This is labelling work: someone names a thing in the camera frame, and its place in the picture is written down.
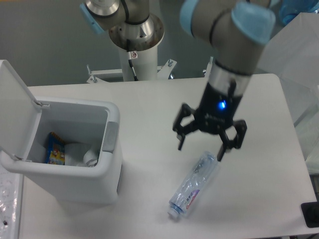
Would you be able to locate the white tissue wrapper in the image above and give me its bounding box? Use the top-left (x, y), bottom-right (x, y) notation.
top-left (64, 143), bottom-right (100, 167)

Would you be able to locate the white trash can lid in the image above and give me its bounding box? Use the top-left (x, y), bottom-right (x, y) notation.
top-left (0, 60), bottom-right (49, 160)

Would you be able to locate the white trash can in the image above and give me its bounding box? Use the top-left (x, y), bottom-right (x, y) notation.
top-left (0, 97), bottom-right (122, 204)

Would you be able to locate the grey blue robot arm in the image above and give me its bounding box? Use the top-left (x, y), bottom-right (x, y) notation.
top-left (80, 0), bottom-right (276, 161)

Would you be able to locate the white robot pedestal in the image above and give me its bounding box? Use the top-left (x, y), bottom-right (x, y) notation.
top-left (86, 44), bottom-right (215, 84)

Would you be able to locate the blue snack packet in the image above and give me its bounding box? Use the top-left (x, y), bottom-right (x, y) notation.
top-left (45, 132), bottom-right (65, 165)

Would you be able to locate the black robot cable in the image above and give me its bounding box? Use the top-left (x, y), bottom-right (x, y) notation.
top-left (126, 39), bottom-right (139, 82)

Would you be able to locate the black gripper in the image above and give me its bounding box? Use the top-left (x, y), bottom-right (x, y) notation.
top-left (172, 82), bottom-right (248, 162)

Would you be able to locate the blue water jug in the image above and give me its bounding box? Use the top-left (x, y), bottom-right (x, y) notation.
top-left (279, 0), bottom-right (319, 25)

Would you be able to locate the clear plastic water bottle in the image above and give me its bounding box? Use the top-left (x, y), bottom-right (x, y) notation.
top-left (167, 151), bottom-right (219, 221)

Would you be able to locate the black device at edge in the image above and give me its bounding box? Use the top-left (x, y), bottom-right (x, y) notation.
top-left (301, 202), bottom-right (319, 228)

